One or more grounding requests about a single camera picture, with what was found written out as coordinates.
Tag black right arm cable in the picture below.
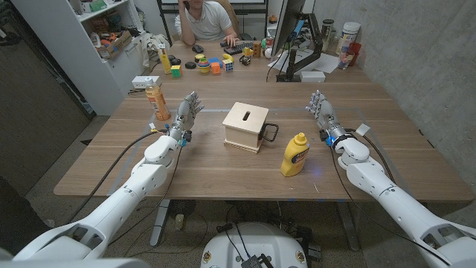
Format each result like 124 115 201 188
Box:
329 128 453 267

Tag black keyboard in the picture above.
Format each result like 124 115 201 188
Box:
219 40 255 56

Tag dark glass jar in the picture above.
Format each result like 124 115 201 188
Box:
321 19 335 53

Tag yellow mustard bottle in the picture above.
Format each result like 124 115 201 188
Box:
280 132 311 178

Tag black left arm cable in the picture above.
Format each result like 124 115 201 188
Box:
65 129 169 224

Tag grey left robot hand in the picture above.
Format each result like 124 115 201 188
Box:
168 91 205 141

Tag cardboard box on shelf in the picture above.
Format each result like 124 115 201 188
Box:
97 30 133 60

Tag person in white shirt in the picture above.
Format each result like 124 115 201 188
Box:
174 0 242 48

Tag white papers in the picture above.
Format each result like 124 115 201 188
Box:
267 48 340 74

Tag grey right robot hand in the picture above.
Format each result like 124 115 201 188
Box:
305 89 347 143

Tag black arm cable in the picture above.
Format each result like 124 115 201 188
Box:
329 128 453 267
65 129 169 224

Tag red cup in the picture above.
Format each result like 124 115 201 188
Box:
347 41 362 67

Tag wooden drawer box with slot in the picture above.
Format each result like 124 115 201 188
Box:
222 101 280 154

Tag small white box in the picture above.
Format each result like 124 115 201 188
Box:
299 70 327 83

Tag white robot torso base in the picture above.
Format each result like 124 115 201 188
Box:
200 222 309 268

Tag white wipes canister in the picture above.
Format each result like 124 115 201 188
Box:
335 21 361 56

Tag white cloth bag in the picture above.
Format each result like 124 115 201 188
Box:
139 32 171 68

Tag yellow tall carton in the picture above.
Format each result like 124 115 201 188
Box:
157 43 173 75

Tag orange drink bottle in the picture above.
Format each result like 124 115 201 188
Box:
144 77 172 121

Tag white power adapter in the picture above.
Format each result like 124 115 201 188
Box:
131 75 161 89

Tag computer monitor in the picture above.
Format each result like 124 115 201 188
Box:
271 0 306 57

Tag white shelving unit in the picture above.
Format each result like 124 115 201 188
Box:
10 0 149 116

